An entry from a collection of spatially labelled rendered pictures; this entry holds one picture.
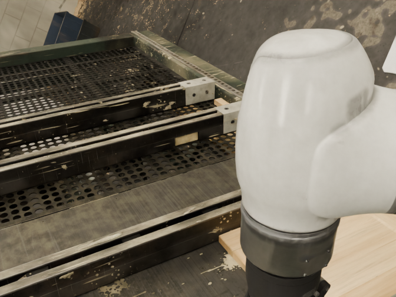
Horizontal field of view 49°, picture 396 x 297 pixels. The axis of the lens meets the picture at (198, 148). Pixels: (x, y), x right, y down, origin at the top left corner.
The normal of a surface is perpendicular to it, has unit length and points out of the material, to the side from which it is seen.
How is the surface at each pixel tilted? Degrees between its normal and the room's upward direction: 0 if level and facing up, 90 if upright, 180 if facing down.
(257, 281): 34
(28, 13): 90
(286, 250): 55
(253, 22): 0
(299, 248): 68
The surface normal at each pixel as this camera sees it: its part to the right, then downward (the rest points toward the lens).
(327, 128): 0.08, 0.43
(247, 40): -0.74, -0.26
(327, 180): -0.11, 0.51
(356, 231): -0.01, -0.87
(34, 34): 0.56, 0.27
